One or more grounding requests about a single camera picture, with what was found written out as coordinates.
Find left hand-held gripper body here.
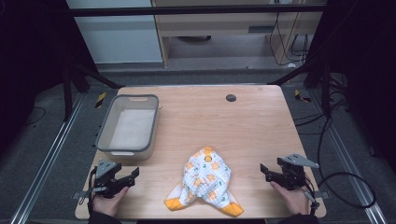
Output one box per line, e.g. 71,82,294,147
72,158,129,200

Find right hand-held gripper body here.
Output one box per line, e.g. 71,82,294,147
276,153,330,201

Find person's right hand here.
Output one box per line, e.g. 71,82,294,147
269,180,312,217

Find person's left hand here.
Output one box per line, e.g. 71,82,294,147
91,185,131,217

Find grey rimmed plastic bin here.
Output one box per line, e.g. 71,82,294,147
94,93,161,161

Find white orange printed baby garment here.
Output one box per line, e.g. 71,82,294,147
163,147,245,218

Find yellow black floor tape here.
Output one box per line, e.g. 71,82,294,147
293,89,312,104
94,91,107,109

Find black metal stand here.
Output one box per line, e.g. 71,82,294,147
266,54,332,119
61,54,126,123

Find dark curtain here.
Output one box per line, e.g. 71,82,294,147
306,0,396,175
0,0,94,157

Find white cabinet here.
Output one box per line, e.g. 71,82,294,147
65,0,164,65

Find light wooden desk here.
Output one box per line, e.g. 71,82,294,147
150,0,328,68

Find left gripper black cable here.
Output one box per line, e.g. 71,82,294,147
87,166,98,217

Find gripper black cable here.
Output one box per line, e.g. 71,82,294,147
303,178,321,217
87,166,98,217

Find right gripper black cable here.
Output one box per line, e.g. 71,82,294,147
303,178,321,217

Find aluminium floor rail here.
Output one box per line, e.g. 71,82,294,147
309,89,389,224
8,92,86,224

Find black looped floor cable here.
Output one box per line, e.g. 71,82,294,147
317,115,377,209

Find hanging black desk cables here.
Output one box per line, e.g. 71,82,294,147
268,11,310,67

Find black horizontal frame bar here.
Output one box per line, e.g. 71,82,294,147
65,4,327,18

